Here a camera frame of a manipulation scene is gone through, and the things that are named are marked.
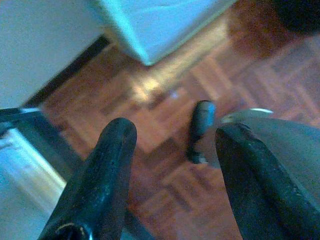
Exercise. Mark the black robot left foot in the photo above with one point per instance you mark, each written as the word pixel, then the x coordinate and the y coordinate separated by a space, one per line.
pixel 202 120

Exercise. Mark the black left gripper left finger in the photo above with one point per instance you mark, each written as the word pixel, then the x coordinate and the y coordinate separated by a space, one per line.
pixel 100 180

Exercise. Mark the white quilted mattress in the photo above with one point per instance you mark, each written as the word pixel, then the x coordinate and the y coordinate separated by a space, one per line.
pixel 160 27

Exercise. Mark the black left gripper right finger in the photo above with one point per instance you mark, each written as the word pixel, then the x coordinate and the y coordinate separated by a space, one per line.
pixel 255 190

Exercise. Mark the black skirting board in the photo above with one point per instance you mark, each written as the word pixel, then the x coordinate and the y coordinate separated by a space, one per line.
pixel 67 70

